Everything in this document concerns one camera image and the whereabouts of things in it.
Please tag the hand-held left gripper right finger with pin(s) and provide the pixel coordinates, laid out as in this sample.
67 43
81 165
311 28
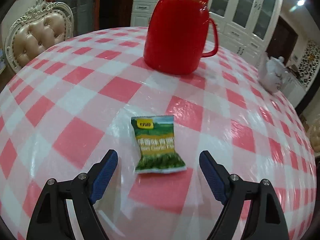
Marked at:
212 177

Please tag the tall white glass-door cabinet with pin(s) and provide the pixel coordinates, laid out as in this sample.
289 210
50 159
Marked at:
240 12

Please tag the white floral teapot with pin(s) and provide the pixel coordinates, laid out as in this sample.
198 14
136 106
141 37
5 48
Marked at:
271 75

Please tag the white carved lattice screen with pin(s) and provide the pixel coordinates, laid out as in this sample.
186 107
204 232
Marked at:
310 62

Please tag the beige tufted carved chair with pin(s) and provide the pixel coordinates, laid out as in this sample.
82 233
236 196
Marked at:
35 37

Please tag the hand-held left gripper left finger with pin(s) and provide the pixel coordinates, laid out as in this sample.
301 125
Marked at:
105 177

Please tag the green snack packet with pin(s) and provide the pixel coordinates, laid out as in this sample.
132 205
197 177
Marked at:
157 145

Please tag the pink checkered tablecloth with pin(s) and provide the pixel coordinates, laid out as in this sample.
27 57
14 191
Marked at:
75 100

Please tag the glass door with wooden frame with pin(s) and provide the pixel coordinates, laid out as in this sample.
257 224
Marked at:
75 2

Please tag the dark wooden door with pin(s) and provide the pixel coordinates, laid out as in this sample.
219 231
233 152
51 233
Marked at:
282 37

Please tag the ceiling spotlight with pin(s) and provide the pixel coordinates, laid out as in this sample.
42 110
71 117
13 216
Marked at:
301 2

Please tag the red thermos jug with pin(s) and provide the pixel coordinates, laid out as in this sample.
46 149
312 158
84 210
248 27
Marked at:
177 35

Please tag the low white cabinet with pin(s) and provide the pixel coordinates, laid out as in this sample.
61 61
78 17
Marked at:
293 90

